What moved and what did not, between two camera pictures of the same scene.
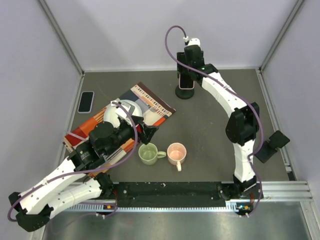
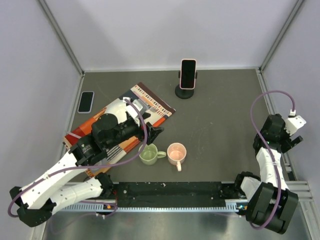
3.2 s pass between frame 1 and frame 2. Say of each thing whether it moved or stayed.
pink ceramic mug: stayed
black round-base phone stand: stayed
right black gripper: moved
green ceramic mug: stayed
